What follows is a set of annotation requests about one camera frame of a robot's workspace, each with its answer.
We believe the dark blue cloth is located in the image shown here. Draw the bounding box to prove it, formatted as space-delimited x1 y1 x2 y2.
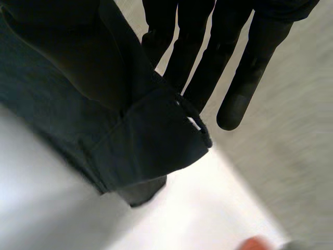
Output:
0 0 213 208

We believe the coral towel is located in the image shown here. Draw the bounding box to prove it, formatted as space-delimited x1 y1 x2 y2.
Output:
238 235 277 250

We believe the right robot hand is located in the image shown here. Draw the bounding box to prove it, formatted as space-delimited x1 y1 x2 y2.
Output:
0 0 321 131

